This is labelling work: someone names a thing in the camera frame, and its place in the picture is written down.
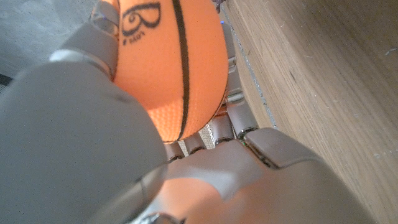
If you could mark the grey tape outline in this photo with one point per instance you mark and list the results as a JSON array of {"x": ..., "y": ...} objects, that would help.
[{"x": 256, "y": 81}]

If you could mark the orange mini basketball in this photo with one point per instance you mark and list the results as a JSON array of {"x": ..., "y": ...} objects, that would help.
[{"x": 155, "y": 68}]

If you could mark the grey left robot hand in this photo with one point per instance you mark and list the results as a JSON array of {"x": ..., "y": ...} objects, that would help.
[{"x": 77, "y": 140}]

